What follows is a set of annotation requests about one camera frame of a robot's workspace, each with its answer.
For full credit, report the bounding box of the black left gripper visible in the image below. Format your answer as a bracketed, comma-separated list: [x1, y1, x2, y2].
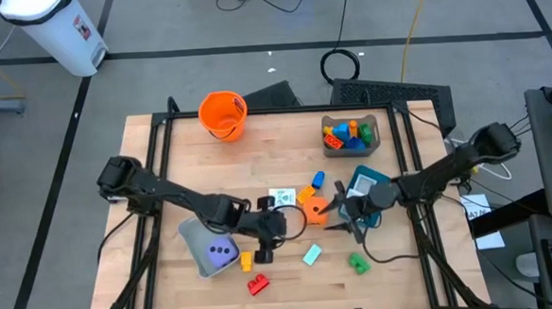
[239, 195, 292, 266]

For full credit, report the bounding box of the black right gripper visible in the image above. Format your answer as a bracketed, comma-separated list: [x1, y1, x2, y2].
[316, 178, 386, 247]

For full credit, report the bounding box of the orange foam die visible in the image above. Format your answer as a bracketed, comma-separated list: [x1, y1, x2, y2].
[302, 196, 332, 227]

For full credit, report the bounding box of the white teal card deck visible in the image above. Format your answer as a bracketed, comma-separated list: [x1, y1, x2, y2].
[267, 185, 298, 208]

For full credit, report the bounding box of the yellow-orange toy brick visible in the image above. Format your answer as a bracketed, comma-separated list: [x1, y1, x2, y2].
[295, 184, 319, 205]

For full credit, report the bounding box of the mint toy brick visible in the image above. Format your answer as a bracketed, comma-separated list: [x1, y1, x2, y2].
[302, 243, 324, 267]

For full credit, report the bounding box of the stepped green toy brick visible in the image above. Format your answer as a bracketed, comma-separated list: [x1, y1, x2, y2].
[348, 251, 372, 277]

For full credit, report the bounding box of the purple foam die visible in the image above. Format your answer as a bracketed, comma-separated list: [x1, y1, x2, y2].
[206, 236, 240, 268]

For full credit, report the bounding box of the red toy brick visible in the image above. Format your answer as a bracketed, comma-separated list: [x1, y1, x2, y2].
[247, 273, 271, 297]

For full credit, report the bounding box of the teal plastic bin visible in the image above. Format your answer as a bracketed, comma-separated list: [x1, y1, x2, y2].
[336, 163, 396, 231]

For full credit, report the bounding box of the red-orange toy brick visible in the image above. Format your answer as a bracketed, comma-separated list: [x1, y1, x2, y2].
[323, 133, 345, 152]

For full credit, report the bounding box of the rounded blue toy brick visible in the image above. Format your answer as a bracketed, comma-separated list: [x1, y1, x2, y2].
[345, 136, 368, 152]

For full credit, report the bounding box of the light grey plastic bin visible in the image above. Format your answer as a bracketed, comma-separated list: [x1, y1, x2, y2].
[177, 215, 244, 280]

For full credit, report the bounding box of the large light blue brick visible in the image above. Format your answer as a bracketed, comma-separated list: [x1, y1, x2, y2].
[332, 122, 352, 142]

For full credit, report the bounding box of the brown plastic bin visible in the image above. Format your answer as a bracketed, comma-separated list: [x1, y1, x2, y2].
[319, 112, 382, 161]

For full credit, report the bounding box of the orange plastic bucket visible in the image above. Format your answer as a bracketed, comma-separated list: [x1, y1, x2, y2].
[196, 89, 250, 144]

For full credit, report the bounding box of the black flat panel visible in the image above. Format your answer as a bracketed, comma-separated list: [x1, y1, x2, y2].
[241, 79, 302, 111]

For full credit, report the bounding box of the black perforated computer case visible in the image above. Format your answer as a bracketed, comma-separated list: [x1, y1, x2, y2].
[328, 72, 458, 146]

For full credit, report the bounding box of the white paper sheet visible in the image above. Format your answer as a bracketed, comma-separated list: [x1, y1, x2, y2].
[460, 192, 507, 252]

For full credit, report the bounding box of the white trash can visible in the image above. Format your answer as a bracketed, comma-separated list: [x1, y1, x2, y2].
[0, 0, 111, 83]

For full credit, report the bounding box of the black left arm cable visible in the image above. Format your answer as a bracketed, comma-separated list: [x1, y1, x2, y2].
[273, 203, 310, 244]

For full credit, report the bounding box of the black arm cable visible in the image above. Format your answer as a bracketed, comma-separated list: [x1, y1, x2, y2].
[360, 222, 423, 266]
[273, 203, 310, 244]

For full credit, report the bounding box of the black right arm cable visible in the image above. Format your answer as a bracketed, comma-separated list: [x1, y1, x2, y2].
[360, 222, 423, 266]

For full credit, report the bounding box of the black metal table frame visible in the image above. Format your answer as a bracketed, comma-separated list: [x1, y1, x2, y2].
[78, 79, 492, 309]

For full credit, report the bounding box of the white cable bundle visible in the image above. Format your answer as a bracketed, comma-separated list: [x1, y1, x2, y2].
[442, 131, 514, 184]

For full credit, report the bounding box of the black coiled cable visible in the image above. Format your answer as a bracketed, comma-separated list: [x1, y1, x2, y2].
[316, 0, 362, 87]

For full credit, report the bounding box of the yellow cable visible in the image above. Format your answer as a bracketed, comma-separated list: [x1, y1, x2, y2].
[395, 0, 437, 84]

